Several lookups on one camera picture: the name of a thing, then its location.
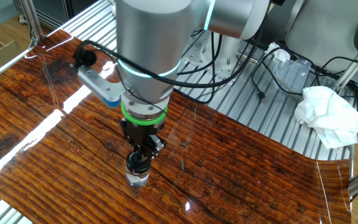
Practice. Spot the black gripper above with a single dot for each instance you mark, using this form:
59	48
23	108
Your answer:
140	133

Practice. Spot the black knobbed jar lid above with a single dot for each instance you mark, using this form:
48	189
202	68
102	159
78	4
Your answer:
137	165

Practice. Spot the clear glass jar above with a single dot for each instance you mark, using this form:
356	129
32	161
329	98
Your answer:
137	180

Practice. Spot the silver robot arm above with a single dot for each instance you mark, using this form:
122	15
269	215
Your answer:
151	37

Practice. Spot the wood grain table mat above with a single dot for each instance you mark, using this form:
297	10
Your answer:
228	171

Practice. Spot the silver round connector plug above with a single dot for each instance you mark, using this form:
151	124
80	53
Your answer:
250	59

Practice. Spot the clear plastic bag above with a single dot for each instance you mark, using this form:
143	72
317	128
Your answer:
291	74

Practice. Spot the small white tissue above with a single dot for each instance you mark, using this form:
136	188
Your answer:
280	54

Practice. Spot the crumpled white cloth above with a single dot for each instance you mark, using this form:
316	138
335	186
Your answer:
328	118

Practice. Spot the grey office chair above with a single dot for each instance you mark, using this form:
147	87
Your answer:
322	31

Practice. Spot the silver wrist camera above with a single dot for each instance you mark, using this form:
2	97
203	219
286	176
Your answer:
99	84

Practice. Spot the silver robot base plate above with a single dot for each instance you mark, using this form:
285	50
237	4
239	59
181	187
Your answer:
197	53

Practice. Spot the aluminium frame rail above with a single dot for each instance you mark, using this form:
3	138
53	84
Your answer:
8	62

